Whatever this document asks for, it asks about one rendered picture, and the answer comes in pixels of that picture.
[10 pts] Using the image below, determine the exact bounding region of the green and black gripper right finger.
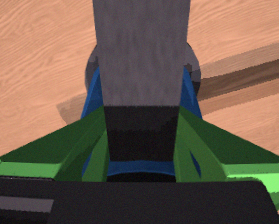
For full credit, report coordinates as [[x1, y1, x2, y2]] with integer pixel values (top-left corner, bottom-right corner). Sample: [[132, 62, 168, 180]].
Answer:
[[173, 105, 279, 211]]

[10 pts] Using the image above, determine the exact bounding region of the dark grey round base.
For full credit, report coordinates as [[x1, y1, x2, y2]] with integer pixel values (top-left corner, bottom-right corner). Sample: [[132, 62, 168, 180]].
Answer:
[[84, 42, 201, 97]]

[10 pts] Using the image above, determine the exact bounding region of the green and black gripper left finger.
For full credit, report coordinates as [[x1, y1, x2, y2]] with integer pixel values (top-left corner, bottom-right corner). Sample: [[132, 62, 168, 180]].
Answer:
[[0, 105, 110, 182]]

